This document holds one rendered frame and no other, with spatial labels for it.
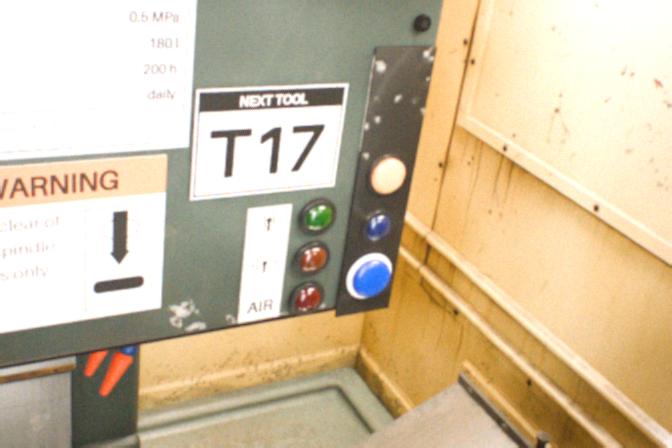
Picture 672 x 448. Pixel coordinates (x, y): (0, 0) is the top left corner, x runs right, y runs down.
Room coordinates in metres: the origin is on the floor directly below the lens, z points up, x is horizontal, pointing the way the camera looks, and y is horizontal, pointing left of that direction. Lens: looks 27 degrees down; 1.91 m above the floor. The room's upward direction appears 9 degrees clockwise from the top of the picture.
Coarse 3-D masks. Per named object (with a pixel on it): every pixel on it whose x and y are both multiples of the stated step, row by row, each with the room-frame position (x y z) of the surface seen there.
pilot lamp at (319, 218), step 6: (312, 210) 0.51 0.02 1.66; (318, 210) 0.51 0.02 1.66; (324, 210) 0.51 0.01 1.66; (330, 210) 0.52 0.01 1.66; (312, 216) 0.51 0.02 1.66; (318, 216) 0.51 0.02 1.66; (324, 216) 0.51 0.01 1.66; (330, 216) 0.52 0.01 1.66; (306, 222) 0.51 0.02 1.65; (312, 222) 0.51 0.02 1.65; (318, 222) 0.51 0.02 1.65; (324, 222) 0.51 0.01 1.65; (330, 222) 0.52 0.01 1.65; (312, 228) 0.51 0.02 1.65; (318, 228) 0.51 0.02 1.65; (324, 228) 0.51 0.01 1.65
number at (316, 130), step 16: (256, 128) 0.49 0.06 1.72; (272, 128) 0.49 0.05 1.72; (288, 128) 0.50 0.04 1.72; (304, 128) 0.51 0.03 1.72; (320, 128) 0.51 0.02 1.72; (256, 144) 0.49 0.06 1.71; (272, 144) 0.49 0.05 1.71; (288, 144) 0.50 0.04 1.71; (304, 144) 0.51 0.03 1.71; (320, 144) 0.51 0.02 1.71; (256, 160) 0.49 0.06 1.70; (272, 160) 0.50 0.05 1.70; (288, 160) 0.50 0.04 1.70; (304, 160) 0.51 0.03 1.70; (320, 160) 0.51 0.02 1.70; (256, 176) 0.49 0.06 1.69; (272, 176) 0.50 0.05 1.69; (288, 176) 0.50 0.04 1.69; (304, 176) 0.51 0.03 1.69; (320, 176) 0.51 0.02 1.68
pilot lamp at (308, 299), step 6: (312, 288) 0.51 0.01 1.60; (300, 294) 0.51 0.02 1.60; (306, 294) 0.51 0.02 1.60; (312, 294) 0.51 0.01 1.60; (318, 294) 0.51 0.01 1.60; (300, 300) 0.51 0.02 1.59; (306, 300) 0.51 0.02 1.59; (312, 300) 0.51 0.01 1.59; (318, 300) 0.51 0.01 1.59; (300, 306) 0.51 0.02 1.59; (306, 306) 0.51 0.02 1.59; (312, 306) 0.51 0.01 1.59
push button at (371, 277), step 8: (368, 264) 0.53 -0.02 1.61; (376, 264) 0.53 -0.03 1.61; (384, 264) 0.54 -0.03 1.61; (360, 272) 0.53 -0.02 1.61; (368, 272) 0.53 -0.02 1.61; (376, 272) 0.53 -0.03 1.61; (384, 272) 0.54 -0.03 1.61; (352, 280) 0.53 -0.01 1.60; (360, 280) 0.53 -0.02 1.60; (368, 280) 0.53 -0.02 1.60; (376, 280) 0.53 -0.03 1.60; (384, 280) 0.54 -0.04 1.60; (360, 288) 0.53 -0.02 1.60; (368, 288) 0.53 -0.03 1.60; (376, 288) 0.54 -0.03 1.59; (360, 296) 0.53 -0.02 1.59; (368, 296) 0.53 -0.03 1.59
